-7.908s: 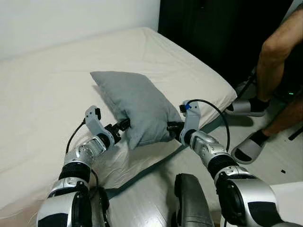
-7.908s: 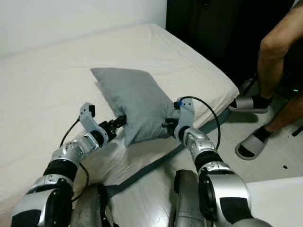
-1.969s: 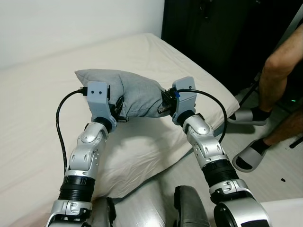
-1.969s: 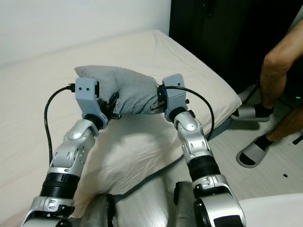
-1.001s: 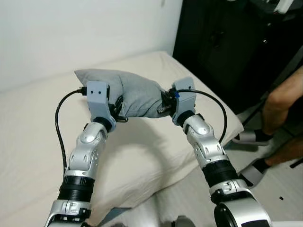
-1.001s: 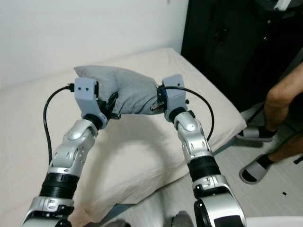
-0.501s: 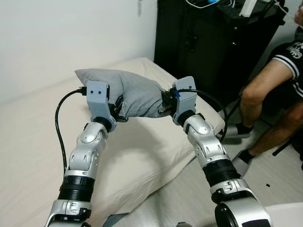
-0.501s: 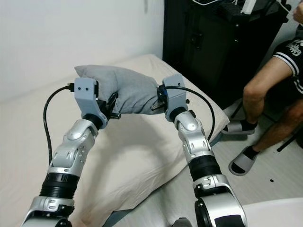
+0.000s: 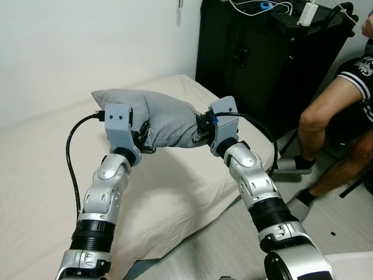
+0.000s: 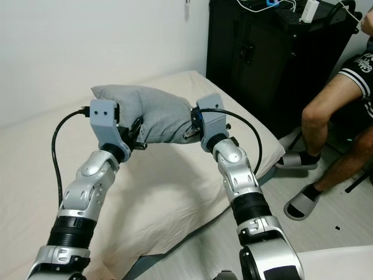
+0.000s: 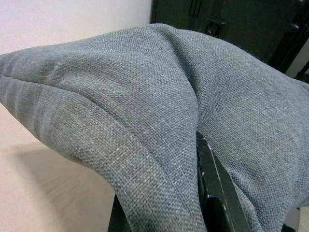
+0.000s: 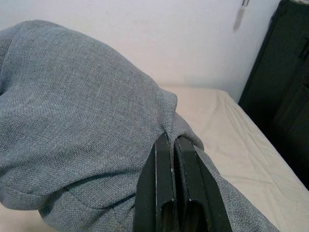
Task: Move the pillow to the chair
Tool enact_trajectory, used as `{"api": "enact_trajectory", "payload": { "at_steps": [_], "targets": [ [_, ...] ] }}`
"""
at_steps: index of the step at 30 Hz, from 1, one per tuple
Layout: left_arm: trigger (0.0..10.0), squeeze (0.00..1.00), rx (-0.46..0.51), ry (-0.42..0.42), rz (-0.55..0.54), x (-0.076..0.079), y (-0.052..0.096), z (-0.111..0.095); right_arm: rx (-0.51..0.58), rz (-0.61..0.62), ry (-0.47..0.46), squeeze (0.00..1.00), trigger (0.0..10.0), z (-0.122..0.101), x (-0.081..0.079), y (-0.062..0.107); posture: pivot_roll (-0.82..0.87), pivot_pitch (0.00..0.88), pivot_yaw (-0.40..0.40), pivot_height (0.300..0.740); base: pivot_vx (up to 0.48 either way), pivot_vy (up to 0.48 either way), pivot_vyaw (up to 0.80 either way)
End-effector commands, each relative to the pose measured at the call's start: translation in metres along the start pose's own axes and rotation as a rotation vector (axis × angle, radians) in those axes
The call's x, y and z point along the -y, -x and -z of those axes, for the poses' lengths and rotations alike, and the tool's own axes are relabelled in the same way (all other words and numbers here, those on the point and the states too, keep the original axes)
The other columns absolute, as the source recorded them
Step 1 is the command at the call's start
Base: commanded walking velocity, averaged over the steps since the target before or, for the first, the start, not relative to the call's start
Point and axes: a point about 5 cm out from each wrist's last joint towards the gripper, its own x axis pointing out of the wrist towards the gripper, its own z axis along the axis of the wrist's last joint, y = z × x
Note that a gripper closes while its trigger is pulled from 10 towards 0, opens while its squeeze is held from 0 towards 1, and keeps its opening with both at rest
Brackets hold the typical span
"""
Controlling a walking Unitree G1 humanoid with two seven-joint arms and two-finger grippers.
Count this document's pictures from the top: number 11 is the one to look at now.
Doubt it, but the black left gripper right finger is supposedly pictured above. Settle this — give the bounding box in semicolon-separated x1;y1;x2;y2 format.
196;131;251;232

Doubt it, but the black tripod stand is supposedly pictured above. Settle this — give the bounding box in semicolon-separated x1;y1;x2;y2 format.
276;0;309;82

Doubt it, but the black cabinet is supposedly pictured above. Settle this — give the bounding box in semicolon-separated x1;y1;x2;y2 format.
149;0;309;64

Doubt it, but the grey woven pillow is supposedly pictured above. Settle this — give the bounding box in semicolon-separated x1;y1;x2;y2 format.
0;23;309;232

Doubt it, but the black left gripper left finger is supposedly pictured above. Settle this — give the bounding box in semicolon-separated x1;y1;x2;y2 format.
107;190;132;232

